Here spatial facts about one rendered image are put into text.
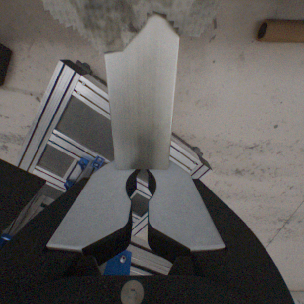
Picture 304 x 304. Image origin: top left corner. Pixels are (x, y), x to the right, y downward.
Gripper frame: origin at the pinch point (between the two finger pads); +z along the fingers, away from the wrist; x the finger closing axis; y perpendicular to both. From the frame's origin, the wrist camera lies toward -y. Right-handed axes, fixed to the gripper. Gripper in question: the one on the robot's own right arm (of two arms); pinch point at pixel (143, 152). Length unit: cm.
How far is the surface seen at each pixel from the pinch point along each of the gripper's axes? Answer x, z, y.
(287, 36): 60, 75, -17
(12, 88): -73, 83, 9
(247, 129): 60, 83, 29
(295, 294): 188, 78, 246
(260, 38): 51, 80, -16
